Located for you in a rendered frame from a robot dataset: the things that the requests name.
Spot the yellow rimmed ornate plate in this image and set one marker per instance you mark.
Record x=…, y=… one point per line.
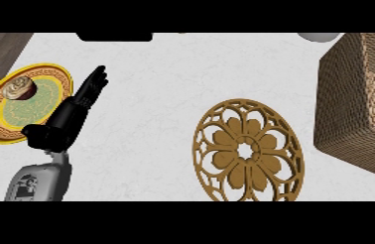
x=38, y=102

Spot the grey round object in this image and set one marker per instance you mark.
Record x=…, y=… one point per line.
x=317, y=36

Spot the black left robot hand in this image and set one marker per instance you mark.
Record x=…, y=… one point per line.
x=62, y=122

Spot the dark brown wooden panel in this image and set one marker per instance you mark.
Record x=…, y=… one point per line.
x=10, y=49

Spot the black appliance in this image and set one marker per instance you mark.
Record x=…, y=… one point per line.
x=115, y=36

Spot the brown floral openwork placemat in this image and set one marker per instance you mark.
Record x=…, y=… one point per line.
x=248, y=152

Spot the cupcake with swirled frosting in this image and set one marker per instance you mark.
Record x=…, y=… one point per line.
x=19, y=88

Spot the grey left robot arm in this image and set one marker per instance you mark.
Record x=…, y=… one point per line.
x=37, y=182

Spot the brown wicker basket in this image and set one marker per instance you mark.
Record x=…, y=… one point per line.
x=345, y=99

